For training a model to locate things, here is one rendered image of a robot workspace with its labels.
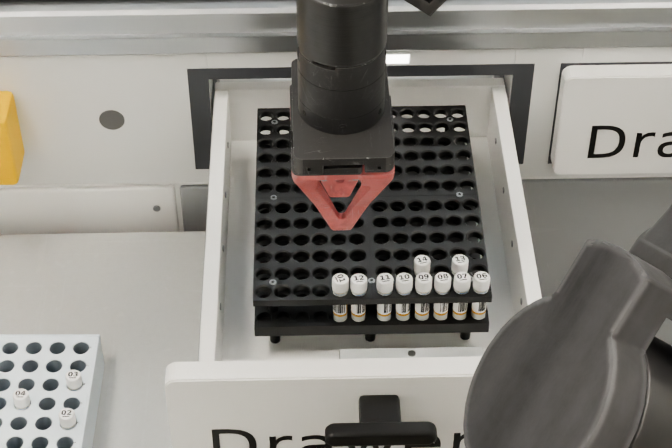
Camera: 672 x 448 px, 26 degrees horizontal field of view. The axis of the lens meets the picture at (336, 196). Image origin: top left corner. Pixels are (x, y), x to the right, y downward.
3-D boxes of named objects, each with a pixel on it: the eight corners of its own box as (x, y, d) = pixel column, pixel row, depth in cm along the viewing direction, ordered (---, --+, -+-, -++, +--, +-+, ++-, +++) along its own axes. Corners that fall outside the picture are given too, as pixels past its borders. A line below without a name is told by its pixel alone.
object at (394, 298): (491, 302, 107) (492, 296, 107) (253, 306, 107) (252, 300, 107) (489, 284, 109) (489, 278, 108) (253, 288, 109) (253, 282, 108)
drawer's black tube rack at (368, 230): (486, 354, 111) (492, 296, 107) (256, 358, 111) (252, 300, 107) (460, 161, 128) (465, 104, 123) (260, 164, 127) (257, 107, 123)
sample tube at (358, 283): (367, 326, 110) (368, 283, 106) (351, 327, 109) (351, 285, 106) (365, 314, 110) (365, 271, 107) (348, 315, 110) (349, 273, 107)
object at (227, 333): (552, 439, 106) (561, 385, 102) (198, 446, 105) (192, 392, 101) (495, 93, 135) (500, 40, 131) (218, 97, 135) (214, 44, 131)
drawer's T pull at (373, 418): (437, 446, 97) (438, 433, 96) (325, 448, 97) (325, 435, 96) (433, 404, 100) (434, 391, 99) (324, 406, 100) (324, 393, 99)
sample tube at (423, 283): (431, 324, 110) (434, 282, 106) (415, 326, 109) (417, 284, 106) (427, 312, 110) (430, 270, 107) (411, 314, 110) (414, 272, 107)
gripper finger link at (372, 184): (385, 179, 106) (389, 79, 99) (391, 250, 101) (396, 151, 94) (291, 181, 105) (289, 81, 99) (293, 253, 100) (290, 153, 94)
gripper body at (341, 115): (384, 77, 101) (388, -10, 96) (394, 178, 94) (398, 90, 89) (291, 78, 101) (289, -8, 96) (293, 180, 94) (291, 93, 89)
